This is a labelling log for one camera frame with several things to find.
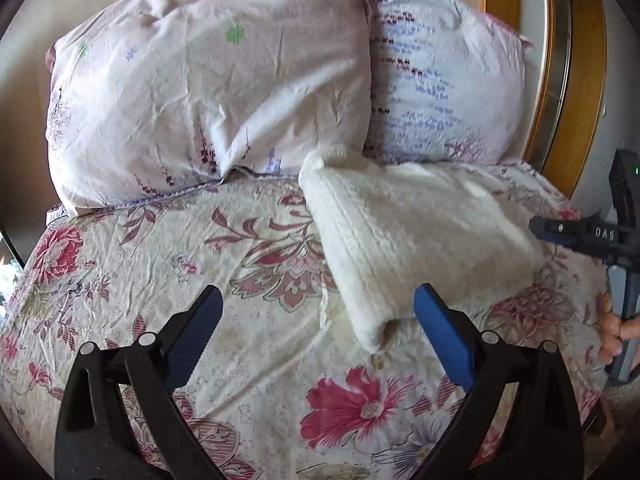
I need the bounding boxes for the cream cable-knit sweater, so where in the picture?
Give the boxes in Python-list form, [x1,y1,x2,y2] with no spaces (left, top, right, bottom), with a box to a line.
[298,146,544,354]

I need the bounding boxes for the person's right hand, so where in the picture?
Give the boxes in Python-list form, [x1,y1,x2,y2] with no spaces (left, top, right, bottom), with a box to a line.
[597,292,640,365]

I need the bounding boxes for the pink lavender-print right pillow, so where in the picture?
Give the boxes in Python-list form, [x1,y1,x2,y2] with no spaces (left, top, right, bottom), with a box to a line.
[363,0,529,165]

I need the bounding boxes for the wooden padded headboard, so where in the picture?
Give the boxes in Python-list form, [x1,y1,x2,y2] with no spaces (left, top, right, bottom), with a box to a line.
[480,0,608,197]

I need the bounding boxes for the pink floral left pillow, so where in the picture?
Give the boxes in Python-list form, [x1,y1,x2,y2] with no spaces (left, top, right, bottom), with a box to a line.
[46,0,371,216]

